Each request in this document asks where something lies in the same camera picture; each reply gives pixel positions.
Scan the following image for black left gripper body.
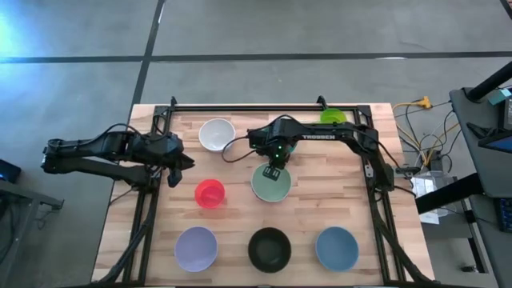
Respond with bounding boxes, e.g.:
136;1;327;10
154;133;190;172

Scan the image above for lime green small bowl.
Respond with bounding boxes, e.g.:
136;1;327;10
319;106;348;125

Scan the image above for dark tablet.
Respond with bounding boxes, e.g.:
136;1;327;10
477;130;512;155

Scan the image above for white bowl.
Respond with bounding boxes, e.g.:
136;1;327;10
198;118;237;153

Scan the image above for white paper sheets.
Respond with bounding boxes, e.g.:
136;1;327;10
410;171;451;225

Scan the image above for blue bowl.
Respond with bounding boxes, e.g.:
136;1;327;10
314;226;360;273

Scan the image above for black keyboard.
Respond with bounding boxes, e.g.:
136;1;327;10
497;197;512;234

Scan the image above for sage green bowl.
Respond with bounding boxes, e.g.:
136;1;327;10
250;162;293;203

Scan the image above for teal small box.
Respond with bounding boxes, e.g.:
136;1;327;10
487;87;512;106

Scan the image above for black desk leg beam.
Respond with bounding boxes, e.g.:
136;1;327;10
414;173;483;215

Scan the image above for yellow power cable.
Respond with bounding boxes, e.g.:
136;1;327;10
392;95;461;169

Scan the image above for red translucent small bowl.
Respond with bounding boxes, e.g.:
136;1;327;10
194;178;226;210

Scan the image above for black device blue light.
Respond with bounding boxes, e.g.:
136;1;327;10
0;158;22;185

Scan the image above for black aluminium table frame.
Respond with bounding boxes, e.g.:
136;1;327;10
94;95;435;288

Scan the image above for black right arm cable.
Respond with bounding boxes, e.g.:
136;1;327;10
221;134;258;164

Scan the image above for grey metal cart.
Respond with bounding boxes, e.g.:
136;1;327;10
0;179;65;281

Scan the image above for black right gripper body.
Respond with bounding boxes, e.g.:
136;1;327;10
255;137;292;170

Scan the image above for black bowl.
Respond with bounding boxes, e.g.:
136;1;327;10
247;226;293;274

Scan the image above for grey side desk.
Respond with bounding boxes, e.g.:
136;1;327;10
448;86;512;288

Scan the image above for black monitor pole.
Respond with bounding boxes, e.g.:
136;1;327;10
466;59;512;103

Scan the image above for lavender bowl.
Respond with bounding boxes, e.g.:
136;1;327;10
174;226;219;274

